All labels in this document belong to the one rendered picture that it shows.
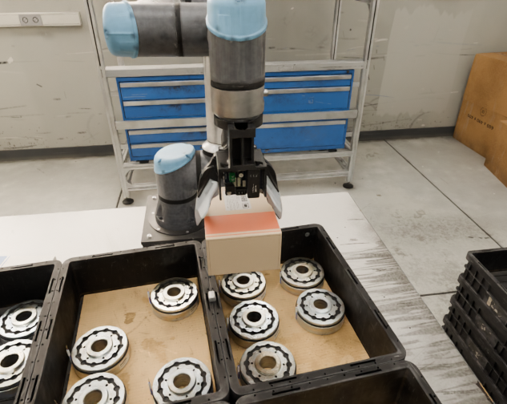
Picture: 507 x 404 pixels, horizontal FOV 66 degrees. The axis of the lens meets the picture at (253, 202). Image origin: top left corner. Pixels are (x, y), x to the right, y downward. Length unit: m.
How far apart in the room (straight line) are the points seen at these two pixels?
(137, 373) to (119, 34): 0.58
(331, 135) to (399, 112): 1.30
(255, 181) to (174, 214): 0.61
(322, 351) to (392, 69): 3.26
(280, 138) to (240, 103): 2.24
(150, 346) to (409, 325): 0.64
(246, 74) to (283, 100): 2.17
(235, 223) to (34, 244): 0.93
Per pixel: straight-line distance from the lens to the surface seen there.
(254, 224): 0.63
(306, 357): 0.82
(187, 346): 0.84
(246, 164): 0.56
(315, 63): 2.65
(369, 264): 1.25
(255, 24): 0.52
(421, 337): 1.09
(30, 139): 3.89
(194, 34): 0.61
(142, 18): 0.62
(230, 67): 0.52
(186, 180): 1.10
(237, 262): 0.64
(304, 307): 0.86
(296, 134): 2.79
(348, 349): 0.84
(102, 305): 0.96
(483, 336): 1.63
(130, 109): 2.67
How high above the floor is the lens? 1.48
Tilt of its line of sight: 32 degrees down
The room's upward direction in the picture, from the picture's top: straight up
